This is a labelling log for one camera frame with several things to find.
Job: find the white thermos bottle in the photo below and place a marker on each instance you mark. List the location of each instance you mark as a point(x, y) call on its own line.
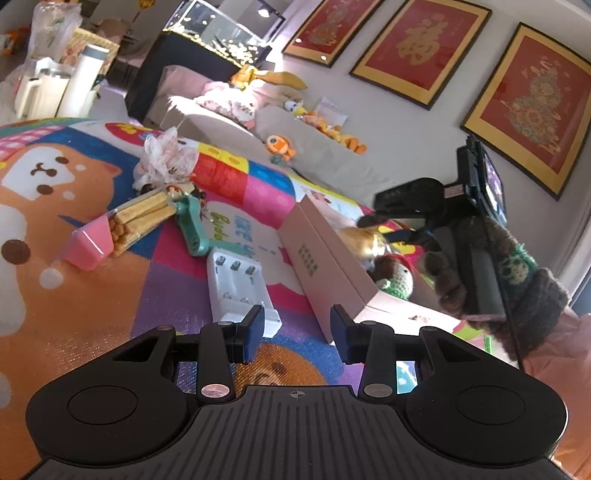
point(85, 83)

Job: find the pink cardboard box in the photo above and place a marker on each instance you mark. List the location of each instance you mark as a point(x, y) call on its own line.
point(318, 272)

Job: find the red framed picture floral motif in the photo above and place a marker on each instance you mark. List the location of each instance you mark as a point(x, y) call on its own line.
point(535, 101)

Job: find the pink floral blanket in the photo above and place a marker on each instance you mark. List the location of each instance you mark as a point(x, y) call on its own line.
point(226, 104)

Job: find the white battery charger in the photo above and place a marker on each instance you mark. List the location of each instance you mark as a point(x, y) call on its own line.
point(233, 286)

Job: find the red framed picture gold character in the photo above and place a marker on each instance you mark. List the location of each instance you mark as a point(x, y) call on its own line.
point(420, 46)

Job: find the clear plastic packet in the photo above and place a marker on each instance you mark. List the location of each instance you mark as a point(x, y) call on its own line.
point(333, 110)

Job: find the gold ornament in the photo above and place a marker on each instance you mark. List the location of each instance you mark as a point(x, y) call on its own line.
point(364, 240)

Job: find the orange clownfish plush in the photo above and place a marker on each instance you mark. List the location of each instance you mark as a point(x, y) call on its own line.
point(278, 145)

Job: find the red framed picture gourd motif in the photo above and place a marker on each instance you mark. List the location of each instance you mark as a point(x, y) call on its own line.
point(330, 27)

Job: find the woven basket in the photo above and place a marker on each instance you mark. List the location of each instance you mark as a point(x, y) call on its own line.
point(94, 48)

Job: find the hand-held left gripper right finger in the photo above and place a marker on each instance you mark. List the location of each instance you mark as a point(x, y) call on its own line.
point(340, 333)

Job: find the yellow plush toy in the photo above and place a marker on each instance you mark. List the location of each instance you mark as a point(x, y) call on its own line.
point(272, 77)

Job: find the small doll figurine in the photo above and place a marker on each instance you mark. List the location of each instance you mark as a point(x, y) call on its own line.
point(178, 190)

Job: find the glass display case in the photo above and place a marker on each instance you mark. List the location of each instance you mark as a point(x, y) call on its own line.
point(226, 32)

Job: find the floral wrapper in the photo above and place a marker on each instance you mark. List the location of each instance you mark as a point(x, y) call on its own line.
point(164, 154)

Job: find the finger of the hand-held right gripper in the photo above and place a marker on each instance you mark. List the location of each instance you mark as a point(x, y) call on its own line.
point(415, 234)
point(408, 196)

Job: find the white jug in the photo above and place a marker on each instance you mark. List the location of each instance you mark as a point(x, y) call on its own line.
point(39, 94)

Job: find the biscuit stick jar pink lid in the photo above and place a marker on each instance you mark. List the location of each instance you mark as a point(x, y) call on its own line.
point(124, 226)

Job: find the person's right hand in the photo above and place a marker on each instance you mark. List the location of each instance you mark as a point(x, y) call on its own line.
point(531, 295)

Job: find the clear plastic bag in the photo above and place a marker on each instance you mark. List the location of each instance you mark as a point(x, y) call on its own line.
point(51, 32)

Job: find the beige sofa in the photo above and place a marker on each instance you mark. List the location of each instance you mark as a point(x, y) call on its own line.
point(314, 161)

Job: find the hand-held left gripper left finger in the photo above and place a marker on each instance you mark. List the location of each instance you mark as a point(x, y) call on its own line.
point(253, 330)

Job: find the orange packet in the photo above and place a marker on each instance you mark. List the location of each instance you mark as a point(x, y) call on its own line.
point(11, 41)

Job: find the green toy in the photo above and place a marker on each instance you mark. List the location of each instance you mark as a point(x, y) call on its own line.
point(194, 228)

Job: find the small white-faced plush doll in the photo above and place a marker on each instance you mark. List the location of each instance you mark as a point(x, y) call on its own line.
point(291, 102)

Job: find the orange plush toy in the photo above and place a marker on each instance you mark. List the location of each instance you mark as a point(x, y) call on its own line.
point(337, 131)

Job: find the crochet doll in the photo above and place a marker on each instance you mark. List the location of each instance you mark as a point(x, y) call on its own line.
point(392, 277)

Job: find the colourful cartoon play mat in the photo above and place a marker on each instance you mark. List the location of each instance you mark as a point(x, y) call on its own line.
point(69, 258)

